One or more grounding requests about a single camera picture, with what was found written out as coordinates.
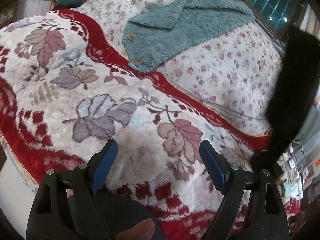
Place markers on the black pants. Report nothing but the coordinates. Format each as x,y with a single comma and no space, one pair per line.
292,80

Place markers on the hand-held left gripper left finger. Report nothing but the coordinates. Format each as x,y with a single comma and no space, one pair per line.
105,165

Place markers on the teal fluffy garment with buttons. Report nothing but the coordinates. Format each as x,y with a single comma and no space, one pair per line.
187,25

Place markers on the green grid window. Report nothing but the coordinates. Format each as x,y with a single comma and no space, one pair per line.
270,0

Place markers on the white bed base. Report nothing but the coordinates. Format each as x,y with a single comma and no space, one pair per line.
12,177

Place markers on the red and white floral blanket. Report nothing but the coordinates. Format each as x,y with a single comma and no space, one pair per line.
75,85

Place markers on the floral print bed sheet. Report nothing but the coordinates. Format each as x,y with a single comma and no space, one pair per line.
225,75

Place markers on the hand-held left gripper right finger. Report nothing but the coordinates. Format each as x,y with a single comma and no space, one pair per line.
212,165

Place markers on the person's left hand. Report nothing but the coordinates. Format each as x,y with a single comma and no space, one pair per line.
137,230

